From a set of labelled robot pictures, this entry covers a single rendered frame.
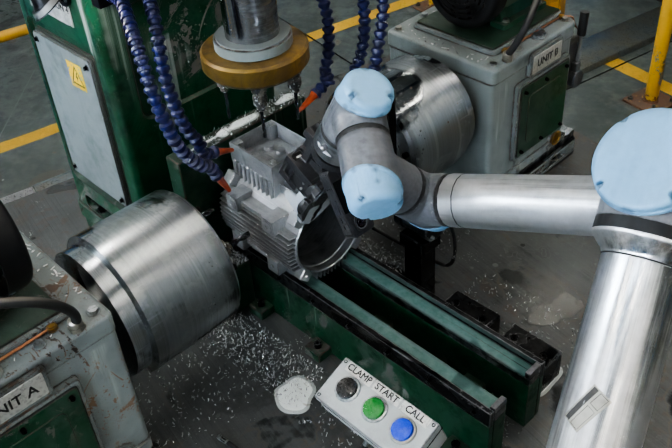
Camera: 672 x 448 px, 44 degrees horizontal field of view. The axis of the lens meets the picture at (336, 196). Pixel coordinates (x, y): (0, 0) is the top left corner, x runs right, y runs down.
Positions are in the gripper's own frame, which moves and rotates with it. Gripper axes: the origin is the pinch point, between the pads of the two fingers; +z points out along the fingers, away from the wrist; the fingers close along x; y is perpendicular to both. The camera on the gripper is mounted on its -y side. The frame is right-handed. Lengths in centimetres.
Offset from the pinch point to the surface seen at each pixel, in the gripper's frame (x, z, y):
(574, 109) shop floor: -214, 130, 8
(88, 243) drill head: 31.7, 0.3, 15.9
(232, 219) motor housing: 3.3, 14.9, 11.7
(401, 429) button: 20.1, -18.0, -34.2
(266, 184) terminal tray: -0.9, 4.4, 10.7
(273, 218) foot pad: 2.6, 4.0, 4.7
